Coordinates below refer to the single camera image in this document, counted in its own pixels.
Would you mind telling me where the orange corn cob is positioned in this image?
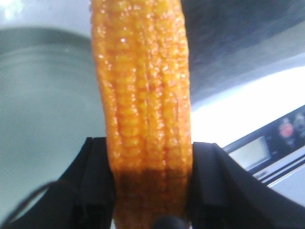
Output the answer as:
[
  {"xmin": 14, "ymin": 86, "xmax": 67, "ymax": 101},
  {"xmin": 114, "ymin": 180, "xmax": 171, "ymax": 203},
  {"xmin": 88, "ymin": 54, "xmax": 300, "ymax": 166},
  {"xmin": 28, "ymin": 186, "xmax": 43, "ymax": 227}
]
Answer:
[{"xmin": 91, "ymin": 0, "xmax": 193, "ymax": 229}]

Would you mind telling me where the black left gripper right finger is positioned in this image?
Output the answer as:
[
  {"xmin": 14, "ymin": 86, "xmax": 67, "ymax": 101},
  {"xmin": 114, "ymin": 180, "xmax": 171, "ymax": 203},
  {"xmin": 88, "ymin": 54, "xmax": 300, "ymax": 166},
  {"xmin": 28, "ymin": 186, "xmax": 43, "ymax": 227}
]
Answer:
[{"xmin": 187, "ymin": 142, "xmax": 305, "ymax": 229}]

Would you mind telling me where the pale green round plate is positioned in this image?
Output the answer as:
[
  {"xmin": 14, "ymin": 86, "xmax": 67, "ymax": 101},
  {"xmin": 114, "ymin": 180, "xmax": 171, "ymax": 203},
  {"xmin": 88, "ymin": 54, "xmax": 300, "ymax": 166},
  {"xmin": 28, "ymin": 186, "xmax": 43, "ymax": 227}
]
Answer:
[{"xmin": 0, "ymin": 27, "xmax": 105, "ymax": 219}]

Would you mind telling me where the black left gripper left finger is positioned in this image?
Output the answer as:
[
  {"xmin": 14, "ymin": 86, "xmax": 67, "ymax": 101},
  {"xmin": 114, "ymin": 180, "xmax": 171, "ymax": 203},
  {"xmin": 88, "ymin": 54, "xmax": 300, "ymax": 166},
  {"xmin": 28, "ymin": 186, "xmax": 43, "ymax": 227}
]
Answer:
[{"xmin": 7, "ymin": 137, "xmax": 115, "ymax": 229}]

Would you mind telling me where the thin black cable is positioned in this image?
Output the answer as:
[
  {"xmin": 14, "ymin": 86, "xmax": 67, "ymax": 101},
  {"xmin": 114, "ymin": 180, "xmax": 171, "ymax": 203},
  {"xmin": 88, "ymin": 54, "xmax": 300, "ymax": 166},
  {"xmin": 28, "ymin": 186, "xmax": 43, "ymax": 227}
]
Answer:
[{"xmin": 0, "ymin": 180, "xmax": 59, "ymax": 226}]

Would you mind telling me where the black silver kitchen scale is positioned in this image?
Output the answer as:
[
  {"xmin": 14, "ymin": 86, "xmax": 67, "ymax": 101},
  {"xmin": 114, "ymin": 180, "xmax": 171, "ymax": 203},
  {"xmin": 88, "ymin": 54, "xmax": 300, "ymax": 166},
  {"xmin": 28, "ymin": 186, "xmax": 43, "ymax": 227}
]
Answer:
[{"xmin": 182, "ymin": 0, "xmax": 305, "ymax": 205}]

